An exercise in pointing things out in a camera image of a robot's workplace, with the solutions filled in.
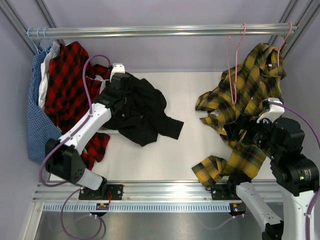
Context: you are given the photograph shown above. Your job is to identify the red black plaid shirt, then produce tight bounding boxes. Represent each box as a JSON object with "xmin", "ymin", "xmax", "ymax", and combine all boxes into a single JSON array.
[{"xmin": 43, "ymin": 41, "xmax": 113, "ymax": 171}]

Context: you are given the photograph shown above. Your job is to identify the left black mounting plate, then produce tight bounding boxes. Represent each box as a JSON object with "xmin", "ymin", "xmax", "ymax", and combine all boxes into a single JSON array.
[{"xmin": 78, "ymin": 183, "xmax": 123, "ymax": 201}]

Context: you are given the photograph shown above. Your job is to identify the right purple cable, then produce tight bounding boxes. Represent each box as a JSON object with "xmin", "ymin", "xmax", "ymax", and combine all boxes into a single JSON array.
[{"xmin": 197, "ymin": 100, "xmax": 320, "ymax": 240}]

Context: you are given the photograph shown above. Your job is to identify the right frame post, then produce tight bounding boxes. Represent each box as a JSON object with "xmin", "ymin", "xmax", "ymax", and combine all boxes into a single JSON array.
[{"xmin": 278, "ymin": 0, "xmax": 320, "ymax": 59}]

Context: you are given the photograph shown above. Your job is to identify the slotted white cable duct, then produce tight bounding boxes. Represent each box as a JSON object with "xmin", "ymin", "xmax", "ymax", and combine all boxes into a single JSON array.
[{"xmin": 43, "ymin": 202, "xmax": 231, "ymax": 213}]

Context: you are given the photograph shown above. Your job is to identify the white plastic basket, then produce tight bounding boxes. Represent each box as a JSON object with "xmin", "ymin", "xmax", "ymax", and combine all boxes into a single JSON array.
[{"xmin": 97, "ymin": 79, "xmax": 119, "ymax": 135}]

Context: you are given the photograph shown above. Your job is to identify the black mounting plate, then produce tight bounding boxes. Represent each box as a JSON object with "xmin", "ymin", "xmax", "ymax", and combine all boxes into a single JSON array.
[
  {"xmin": 78, "ymin": 183, "xmax": 123, "ymax": 201},
  {"xmin": 205, "ymin": 183, "xmax": 241, "ymax": 201}
]

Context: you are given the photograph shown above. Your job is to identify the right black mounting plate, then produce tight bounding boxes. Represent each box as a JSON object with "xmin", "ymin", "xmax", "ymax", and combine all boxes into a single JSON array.
[{"xmin": 205, "ymin": 183, "xmax": 241, "ymax": 201}]

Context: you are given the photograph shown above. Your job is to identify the blue checked shirt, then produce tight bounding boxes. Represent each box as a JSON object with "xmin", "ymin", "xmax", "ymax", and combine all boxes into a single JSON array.
[{"xmin": 27, "ymin": 52, "xmax": 62, "ymax": 164}]

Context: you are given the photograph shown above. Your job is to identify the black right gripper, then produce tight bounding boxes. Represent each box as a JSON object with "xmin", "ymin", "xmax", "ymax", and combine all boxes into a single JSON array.
[{"xmin": 223, "ymin": 112, "xmax": 281, "ymax": 159}]

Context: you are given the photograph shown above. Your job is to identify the yellow plaid shirt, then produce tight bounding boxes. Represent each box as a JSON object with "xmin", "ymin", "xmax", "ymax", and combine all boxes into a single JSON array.
[{"xmin": 192, "ymin": 43, "xmax": 287, "ymax": 187}]

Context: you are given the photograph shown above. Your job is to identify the blue wire hanger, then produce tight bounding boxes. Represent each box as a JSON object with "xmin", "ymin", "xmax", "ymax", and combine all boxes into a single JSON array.
[
  {"xmin": 36, "ymin": 27, "xmax": 50, "ymax": 55},
  {"xmin": 26, "ymin": 26, "xmax": 43, "ymax": 54},
  {"xmin": 43, "ymin": 26, "xmax": 57, "ymax": 56}
]

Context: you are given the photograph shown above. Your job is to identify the white shirt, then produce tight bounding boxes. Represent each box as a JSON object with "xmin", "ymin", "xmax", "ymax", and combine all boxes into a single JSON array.
[{"xmin": 38, "ymin": 41, "xmax": 60, "ymax": 110}]

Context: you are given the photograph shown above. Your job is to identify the frame post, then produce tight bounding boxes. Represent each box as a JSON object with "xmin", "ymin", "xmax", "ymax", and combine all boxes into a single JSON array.
[
  {"xmin": 0, "ymin": 0, "xmax": 57, "ymax": 55},
  {"xmin": 278, "ymin": 0, "xmax": 320, "ymax": 59}
]

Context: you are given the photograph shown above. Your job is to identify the aluminium hanging rail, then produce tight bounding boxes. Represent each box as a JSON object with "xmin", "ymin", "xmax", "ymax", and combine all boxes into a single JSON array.
[{"xmin": 26, "ymin": 23, "xmax": 290, "ymax": 40}]

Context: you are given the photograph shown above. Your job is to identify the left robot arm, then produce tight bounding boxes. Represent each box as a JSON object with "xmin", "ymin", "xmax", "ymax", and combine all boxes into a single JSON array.
[{"xmin": 45, "ymin": 72, "xmax": 130, "ymax": 200}]

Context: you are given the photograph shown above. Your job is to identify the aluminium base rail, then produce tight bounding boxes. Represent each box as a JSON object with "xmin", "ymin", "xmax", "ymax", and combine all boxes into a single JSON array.
[{"xmin": 32, "ymin": 181, "xmax": 305, "ymax": 202}]

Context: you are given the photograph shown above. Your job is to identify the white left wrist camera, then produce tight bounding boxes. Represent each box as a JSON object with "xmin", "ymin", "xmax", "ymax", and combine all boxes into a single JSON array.
[{"xmin": 109, "ymin": 63, "xmax": 126, "ymax": 80}]

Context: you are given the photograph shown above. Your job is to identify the left frame post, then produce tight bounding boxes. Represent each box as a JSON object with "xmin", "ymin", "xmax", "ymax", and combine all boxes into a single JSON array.
[{"xmin": 0, "ymin": 0, "xmax": 57, "ymax": 55}]

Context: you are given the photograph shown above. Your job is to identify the pink wire hanger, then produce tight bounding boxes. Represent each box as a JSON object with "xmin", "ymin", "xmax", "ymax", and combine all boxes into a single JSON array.
[
  {"xmin": 225, "ymin": 22, "xmax": 247, "ymax": 105},
  {"xmin": 277, "ymin": 21, "xmax": 293, "ymax": 67}
]

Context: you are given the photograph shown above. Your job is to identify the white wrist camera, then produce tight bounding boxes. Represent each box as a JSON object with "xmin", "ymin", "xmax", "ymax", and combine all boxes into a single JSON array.
[
  {"xmin": 256, "ymin": 97, "xmax": 285, "ymax": 124},
  {"xmin": 109, "ymin": 63, "xmax": 126, "ymax": 80}
]

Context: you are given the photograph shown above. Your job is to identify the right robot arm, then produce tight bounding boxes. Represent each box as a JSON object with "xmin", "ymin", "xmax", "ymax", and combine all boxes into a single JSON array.
[{"xmin": 225, "ymin": 116, "xmax": 320, "ymax": 240}]

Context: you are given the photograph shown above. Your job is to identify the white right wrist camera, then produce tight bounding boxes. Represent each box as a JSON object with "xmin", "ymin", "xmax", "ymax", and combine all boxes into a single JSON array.
[{"xmin": 256, "ymin": 97, "xmax": 285, "ymax": 124}]

